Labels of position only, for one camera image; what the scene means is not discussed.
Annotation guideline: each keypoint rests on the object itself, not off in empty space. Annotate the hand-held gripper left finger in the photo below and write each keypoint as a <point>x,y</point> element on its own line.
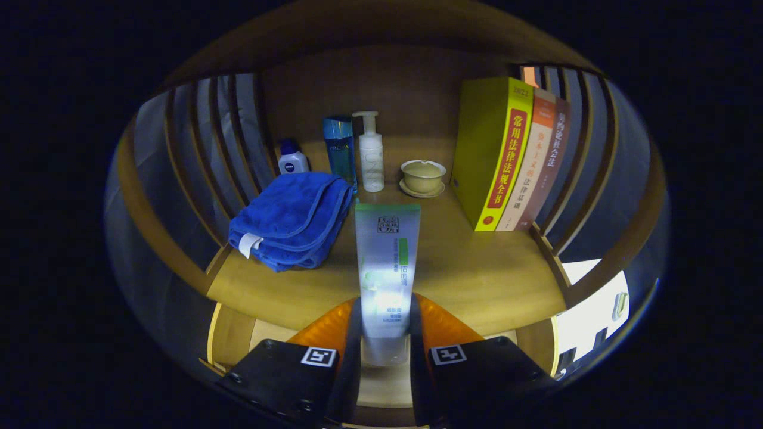
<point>353,369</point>

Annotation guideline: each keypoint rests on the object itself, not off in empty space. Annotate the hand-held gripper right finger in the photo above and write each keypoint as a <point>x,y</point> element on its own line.
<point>418,381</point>

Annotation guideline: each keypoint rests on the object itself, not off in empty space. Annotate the white green cleanser tube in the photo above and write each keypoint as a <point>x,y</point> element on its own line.
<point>387,256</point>

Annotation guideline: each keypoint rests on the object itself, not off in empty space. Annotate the wooden countertop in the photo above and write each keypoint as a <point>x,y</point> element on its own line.
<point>465,274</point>

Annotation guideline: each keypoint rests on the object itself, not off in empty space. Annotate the white drawer cabinet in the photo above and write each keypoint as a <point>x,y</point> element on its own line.
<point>590,310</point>

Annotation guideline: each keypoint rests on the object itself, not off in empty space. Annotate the wooden cabinet with slatted shelf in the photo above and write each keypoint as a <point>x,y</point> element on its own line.
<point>393,89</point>

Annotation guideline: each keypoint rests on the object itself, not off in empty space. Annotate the folded blue towel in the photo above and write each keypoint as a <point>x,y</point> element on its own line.
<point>286,214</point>

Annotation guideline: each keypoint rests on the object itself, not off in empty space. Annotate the beige lidded tea cup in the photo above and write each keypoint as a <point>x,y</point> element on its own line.
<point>423,176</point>

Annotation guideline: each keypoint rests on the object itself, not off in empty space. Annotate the white pump bottle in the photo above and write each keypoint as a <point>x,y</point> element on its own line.
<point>371,161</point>

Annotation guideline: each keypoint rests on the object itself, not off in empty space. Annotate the small white blue-capped bottle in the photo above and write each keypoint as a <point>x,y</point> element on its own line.
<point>292,162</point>

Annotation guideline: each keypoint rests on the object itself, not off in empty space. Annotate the teal blue bottle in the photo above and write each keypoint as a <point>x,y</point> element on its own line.
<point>340,149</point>

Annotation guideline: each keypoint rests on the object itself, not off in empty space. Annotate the thick yellow book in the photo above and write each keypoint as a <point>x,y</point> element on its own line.
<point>477,143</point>

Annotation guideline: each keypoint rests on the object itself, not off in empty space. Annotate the brown spine book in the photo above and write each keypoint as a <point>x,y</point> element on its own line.
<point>551,161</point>

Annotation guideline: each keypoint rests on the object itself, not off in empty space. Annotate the orange spine book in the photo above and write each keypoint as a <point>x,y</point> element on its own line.
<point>536,149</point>

